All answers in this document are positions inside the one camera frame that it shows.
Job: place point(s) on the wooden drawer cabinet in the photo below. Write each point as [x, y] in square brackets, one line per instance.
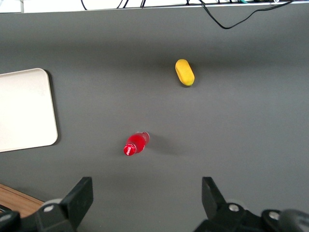
[17, 200]

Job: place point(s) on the yellow oblong toy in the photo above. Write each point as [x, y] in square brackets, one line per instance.
[185, 72]

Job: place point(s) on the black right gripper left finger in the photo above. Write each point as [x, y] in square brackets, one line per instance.
[77, 200]

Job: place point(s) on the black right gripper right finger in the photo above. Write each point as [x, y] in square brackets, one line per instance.
[214, 205]

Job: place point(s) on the red soda bottle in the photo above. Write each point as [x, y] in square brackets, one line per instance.
[136, 142]

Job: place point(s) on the beige rectangular tray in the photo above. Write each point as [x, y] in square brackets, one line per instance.
[24, 111]

